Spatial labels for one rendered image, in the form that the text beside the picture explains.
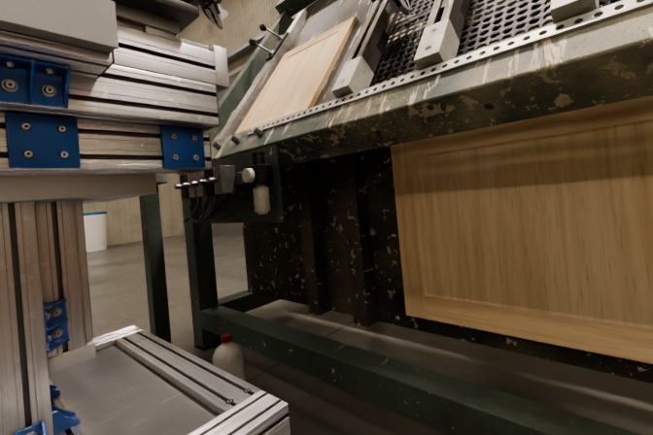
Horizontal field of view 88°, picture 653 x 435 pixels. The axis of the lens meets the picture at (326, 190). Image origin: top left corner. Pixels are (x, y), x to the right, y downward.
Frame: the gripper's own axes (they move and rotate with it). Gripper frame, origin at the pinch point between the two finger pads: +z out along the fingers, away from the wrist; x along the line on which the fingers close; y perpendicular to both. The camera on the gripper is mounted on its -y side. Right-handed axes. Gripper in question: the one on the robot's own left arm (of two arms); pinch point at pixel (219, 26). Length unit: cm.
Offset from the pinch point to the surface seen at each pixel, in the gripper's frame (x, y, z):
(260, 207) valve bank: -36, -46, 58
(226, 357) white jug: -17, -73, 98
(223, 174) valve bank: -22, -44, 47
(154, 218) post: 28, -53, 57
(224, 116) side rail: 30.7, 3.0, 32.8
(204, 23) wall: 520, 398, -132
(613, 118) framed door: -116, -14, 61
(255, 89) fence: 6.8, 8.0, 27.5
